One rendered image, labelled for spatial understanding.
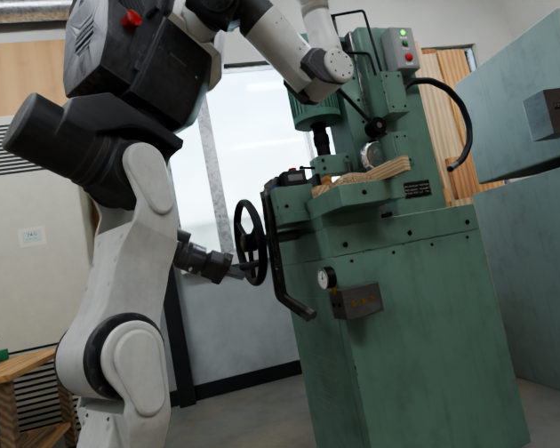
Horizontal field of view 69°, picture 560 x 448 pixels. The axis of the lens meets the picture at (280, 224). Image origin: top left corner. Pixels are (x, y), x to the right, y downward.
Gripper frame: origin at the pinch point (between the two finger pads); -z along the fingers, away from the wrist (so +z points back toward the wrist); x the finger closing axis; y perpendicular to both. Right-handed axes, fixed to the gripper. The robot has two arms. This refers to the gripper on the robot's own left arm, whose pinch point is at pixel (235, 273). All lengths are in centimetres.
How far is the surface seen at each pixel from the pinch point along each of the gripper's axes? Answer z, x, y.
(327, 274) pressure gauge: -19.2, 22.2, -8.9
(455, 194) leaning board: -148, -12, 147
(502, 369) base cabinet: -91, 13, -11
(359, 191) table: -19.4, 39.8, 7.7
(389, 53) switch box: -26, 60, 71
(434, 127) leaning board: -124, 7, 189
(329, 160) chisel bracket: -19, 26, 41
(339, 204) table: -15.3, 35.6, 4.4
